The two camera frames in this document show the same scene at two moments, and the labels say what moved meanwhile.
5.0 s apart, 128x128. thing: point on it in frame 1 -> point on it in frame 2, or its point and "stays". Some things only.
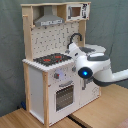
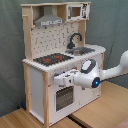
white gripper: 75,52 -> 65,80
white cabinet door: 90,93 stays
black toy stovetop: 52,59 stays
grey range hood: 48,18 stays
